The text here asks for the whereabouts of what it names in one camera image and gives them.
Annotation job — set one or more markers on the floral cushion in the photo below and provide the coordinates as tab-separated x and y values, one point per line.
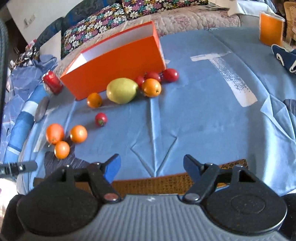
138	8
86	29

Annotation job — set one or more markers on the left floral cushion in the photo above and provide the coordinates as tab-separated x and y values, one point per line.
86	29

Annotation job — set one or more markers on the small orange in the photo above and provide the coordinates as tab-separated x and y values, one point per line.
94	100
61	150

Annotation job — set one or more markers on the orange cardboard box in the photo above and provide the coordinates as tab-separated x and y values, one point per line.
129	54

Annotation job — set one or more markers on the blue tablecloth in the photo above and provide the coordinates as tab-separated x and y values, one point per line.
229	103

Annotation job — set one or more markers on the red soda can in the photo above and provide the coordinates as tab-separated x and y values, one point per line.
52	82

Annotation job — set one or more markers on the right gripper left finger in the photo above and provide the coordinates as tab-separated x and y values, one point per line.
101	176

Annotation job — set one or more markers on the large orange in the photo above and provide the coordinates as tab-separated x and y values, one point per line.
54	133

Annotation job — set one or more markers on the right floral cushion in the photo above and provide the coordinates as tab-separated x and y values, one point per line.
138	8

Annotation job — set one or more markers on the white pillow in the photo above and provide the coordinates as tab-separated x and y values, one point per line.
52	47

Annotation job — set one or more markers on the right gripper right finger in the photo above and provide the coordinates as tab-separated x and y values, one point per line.
204	179

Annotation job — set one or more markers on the red tomato end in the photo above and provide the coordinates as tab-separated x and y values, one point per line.
170	75

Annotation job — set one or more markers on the grey round lid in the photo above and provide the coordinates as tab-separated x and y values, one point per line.
41	109

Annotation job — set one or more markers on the red tomato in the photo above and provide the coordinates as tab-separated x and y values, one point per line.
139	81
152	75

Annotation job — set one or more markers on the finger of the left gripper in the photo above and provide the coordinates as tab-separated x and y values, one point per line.
14	169

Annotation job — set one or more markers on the orange white cup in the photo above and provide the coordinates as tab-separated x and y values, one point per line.
271	28

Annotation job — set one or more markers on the yellow green pear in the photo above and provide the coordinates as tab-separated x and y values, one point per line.
121	90

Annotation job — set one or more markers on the navy blue shoe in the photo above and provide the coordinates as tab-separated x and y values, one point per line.
286	58

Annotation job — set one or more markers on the small red tomato alone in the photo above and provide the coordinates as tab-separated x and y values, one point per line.
101	119

